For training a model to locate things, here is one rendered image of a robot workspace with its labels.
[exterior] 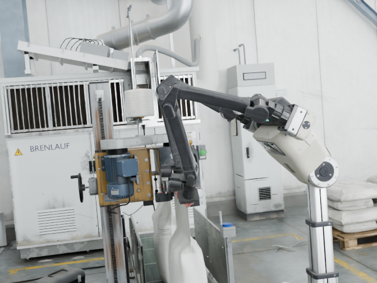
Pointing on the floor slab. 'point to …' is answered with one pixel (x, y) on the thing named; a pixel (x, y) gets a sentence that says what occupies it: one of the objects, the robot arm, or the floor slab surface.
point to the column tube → (113, 204)
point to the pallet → (348, 242)
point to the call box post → (229, 260)
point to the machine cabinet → (73, 158)
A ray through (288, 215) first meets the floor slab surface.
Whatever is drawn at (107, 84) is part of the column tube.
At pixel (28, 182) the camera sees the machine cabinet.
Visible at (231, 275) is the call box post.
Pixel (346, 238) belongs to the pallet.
